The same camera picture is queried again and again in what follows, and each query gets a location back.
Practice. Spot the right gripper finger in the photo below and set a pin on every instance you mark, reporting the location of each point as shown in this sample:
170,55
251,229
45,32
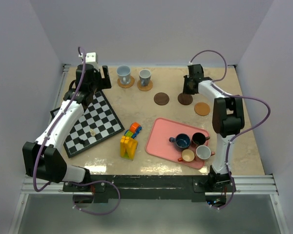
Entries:
193,88
186,87

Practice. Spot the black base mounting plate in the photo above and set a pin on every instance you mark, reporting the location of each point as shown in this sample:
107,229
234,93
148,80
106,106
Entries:
163,187

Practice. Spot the dark wooden coaster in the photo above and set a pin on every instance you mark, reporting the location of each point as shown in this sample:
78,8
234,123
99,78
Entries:
161,98
185,99

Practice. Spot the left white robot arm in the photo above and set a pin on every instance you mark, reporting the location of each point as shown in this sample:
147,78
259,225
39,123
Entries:
42,158

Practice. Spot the black chess piece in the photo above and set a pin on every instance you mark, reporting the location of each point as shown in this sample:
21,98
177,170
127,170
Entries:
81,141

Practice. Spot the white chess piece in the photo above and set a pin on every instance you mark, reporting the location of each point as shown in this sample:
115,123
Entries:
92,132

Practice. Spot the woven rattan coaster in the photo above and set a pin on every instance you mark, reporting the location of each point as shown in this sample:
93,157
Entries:
202,109
132,81
145,88

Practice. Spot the orange cup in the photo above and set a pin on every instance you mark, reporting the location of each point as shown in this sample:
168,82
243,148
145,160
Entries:
187,155

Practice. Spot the small white cup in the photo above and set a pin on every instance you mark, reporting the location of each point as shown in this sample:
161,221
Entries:
145,76

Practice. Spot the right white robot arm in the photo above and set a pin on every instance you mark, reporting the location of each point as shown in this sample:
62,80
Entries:
227,121

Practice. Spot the yellow toy block house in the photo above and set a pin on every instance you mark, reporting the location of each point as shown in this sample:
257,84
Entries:
128,147

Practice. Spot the pink tray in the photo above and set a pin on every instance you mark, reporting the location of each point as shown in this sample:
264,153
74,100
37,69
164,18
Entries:
158,143

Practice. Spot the colourful toy car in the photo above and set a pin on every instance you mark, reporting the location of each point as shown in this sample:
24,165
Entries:
133,131

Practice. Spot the black cup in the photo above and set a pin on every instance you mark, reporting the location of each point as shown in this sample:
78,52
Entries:
198,139

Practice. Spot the dark blue cup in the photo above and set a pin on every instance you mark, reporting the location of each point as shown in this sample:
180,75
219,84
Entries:
181,141

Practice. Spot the white cup brown handle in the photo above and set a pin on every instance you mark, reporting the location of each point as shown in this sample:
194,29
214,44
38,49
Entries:
203,152

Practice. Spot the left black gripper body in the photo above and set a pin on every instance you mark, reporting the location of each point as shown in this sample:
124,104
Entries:
100,83

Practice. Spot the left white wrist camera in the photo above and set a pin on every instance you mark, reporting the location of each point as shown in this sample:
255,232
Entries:
91,61

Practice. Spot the large light blue cup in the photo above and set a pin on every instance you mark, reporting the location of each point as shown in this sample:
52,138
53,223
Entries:
124,74

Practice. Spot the black white chessboard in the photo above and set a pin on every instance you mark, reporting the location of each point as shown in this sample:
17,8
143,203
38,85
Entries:
100,117

